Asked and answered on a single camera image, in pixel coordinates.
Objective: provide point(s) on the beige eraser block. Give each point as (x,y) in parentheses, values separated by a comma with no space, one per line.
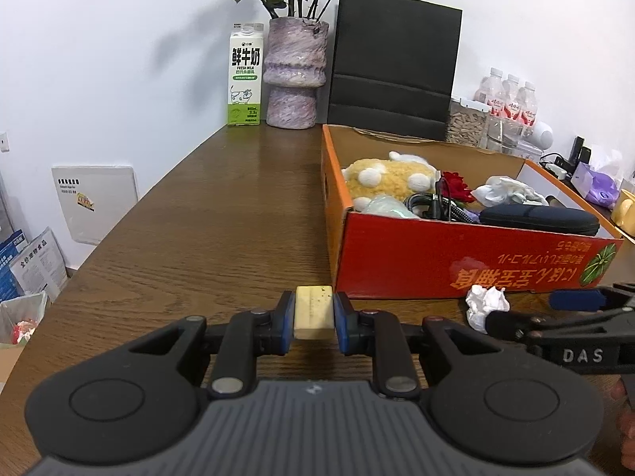
(313,312)

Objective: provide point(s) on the small white tissue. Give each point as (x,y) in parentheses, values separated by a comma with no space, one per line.
(483,302)

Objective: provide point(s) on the red cardboard box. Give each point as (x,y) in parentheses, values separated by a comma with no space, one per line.
(421,258)

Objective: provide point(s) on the jar of wooden pegs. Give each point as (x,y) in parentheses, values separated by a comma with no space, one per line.
(464,126)

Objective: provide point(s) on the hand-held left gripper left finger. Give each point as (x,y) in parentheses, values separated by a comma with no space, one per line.
(289,322)

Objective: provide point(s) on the white wall socket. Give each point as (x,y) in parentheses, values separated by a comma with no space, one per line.
(4,142)

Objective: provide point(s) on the white printed tin box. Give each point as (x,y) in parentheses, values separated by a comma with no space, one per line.
(526,147)

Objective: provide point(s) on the white power adapter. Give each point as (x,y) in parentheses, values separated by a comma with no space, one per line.
(558,169)

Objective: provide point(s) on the wooden desktop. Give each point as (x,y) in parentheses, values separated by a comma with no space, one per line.
(223,208)

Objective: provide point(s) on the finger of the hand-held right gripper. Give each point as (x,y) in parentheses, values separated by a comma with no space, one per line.
(511,321)
(575,299)

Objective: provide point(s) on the white wall panel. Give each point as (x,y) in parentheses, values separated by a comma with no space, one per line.
(94,203)

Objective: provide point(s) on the purple tissue pack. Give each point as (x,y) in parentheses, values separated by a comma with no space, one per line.
(595,186)

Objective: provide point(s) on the purple marbled vase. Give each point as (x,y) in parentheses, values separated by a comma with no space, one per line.
(295,69)

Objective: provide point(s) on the red artificial rose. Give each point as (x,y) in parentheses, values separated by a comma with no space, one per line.
(456,186)

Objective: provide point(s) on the large crumpled white tissue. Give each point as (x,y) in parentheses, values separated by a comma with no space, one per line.
(506,189)

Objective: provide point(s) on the yellow and white plush sheep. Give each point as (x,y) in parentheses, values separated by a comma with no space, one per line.
(387,178)

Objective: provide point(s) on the person's right hand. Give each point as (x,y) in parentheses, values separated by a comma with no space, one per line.
(626,424)

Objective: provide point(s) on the black phone stand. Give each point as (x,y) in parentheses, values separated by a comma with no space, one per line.
(577,151)

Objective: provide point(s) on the white printed packet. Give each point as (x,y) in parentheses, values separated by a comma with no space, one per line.
(42,263)

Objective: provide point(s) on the clear glass cup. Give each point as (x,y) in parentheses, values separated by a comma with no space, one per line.
(501,136)

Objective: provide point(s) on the black glasses case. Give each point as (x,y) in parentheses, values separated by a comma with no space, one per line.
(538,219)

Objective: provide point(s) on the black paper bag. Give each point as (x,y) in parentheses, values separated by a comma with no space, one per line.
(392,59)

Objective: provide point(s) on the blue and white packet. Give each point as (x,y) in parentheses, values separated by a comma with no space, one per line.
(10,267)

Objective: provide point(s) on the pink label water bottle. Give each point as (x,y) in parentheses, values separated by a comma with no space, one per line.
(511,99)
(488,91)
(527,106)

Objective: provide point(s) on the green and white milk carton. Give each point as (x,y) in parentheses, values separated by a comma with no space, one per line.
(245,74)

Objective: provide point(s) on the white lined trash bin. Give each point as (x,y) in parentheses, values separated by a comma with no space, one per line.
(25,307)

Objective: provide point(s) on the purple mesh pouch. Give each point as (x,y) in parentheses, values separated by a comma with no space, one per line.
(471,216)

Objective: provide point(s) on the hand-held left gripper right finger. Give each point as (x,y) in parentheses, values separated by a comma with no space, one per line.
(341,322)

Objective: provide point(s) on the pale green plastic bag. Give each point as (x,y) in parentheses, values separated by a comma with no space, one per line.
(392,207)

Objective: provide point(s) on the yellow mug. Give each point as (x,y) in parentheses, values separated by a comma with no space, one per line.
(626,215)

